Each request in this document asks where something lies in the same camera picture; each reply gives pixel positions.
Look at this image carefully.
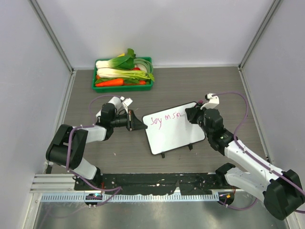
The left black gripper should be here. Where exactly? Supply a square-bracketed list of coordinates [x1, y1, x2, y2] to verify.
[111, 110, 147, 131]

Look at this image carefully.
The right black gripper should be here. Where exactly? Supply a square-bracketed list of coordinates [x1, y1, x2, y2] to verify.
[186, 102, 213, 137]

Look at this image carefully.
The small whiteboard with black frame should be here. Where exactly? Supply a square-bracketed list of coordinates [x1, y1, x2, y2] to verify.
[142, 102, 205, 155]

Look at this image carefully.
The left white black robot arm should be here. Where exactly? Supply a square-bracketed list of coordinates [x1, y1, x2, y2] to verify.
[46, 96, 148, 190]

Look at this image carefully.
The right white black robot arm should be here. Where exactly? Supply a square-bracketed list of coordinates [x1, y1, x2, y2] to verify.
[185, 103, 305, 220]

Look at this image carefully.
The green plastic tray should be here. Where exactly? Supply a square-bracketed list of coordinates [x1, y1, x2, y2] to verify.
[91, 67, 154, 93]

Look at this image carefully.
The large orange carrot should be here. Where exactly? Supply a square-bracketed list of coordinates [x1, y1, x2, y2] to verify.
[95, 78, 124, 87]

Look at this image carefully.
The lower bok choy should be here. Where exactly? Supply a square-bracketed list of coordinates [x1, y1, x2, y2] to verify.
[97, 68, 155, 82]

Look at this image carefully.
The bok choy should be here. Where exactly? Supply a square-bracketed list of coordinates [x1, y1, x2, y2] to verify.
[95, 48, 136, 70]
[97, 68, 155, 82]

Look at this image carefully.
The green long beans bundle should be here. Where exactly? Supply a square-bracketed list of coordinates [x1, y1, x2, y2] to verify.
[133, 58, 153, 73]

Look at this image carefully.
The upper bok choy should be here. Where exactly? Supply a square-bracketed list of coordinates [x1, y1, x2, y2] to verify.
[95, 48, 136, 70]

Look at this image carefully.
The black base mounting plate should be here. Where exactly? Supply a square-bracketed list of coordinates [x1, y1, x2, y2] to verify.
[73, 172, 245, 196]

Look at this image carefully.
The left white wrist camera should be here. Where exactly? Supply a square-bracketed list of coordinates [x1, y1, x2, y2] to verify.
[120, 96, 133, 112]

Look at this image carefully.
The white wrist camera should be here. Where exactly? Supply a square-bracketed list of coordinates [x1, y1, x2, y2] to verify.
[120, 96, 133, 112]
[200, 93, 220, 110]

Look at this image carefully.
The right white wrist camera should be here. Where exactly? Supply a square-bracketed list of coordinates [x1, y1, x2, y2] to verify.
[200, 93, 220, 110]

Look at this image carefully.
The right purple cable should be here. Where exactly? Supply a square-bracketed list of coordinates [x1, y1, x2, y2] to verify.
[213, 92, 305, 213]

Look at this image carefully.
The purple cable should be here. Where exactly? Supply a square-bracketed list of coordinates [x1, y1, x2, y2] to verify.
[65, 94, 122, 206]
[213, 92, 305, 213]

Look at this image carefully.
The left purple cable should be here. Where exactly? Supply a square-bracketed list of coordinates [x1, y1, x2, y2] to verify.
[65, 94, 122, 206]

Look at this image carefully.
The white slotted cable duct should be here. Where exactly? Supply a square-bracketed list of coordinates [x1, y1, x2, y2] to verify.
[41, 192, 219, 203]

